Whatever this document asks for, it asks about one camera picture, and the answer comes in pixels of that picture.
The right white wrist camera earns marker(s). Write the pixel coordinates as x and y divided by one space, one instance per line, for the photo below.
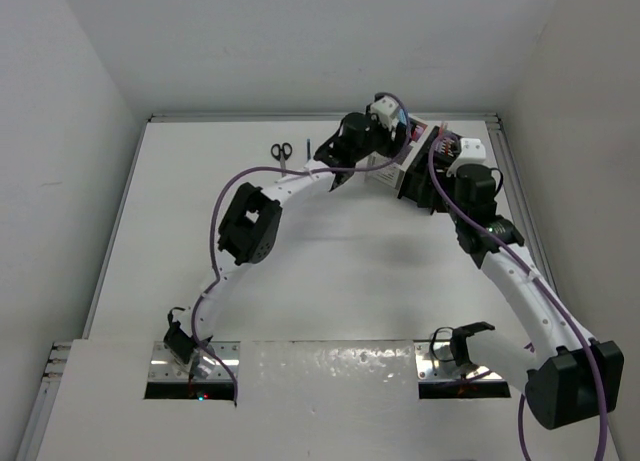
471 151

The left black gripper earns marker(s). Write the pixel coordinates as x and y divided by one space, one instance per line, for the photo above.
388 145

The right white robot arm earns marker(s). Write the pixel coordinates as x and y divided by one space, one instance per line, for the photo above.
570 376

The metal base plate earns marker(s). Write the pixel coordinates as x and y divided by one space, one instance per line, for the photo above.
433 365
164 367

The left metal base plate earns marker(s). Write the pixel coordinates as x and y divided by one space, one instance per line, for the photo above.
164 367

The white slatted container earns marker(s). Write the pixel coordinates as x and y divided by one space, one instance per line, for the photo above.
392 175

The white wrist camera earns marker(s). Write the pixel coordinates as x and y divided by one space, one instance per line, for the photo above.
471 151
388 112

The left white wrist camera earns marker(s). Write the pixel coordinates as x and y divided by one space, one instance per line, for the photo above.
388 112

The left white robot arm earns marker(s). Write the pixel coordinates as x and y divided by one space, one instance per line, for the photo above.
247 214

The red pen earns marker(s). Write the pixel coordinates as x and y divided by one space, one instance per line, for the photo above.
442 134

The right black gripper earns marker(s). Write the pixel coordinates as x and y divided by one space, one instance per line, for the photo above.
449 179

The blue handled scissors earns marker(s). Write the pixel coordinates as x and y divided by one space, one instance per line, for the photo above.
281 152

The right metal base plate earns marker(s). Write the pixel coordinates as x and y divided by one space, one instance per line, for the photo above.
433 365

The black slatted container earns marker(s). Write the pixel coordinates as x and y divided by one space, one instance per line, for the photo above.
417 185

